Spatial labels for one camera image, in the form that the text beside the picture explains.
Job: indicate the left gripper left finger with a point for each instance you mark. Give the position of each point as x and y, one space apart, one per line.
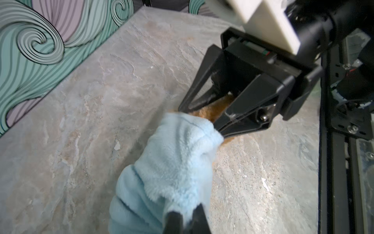
174 223

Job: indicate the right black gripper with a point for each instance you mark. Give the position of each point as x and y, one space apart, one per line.
264 80

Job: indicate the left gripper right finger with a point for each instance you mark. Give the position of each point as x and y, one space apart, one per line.
199 223

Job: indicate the brown teddy bear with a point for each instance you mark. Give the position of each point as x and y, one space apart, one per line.
214 110

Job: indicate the light blue fleece hoodie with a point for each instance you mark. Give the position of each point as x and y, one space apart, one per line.
173 174

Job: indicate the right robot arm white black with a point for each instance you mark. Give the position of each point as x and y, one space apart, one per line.
320 25

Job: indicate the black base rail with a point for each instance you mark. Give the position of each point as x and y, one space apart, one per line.
346 152

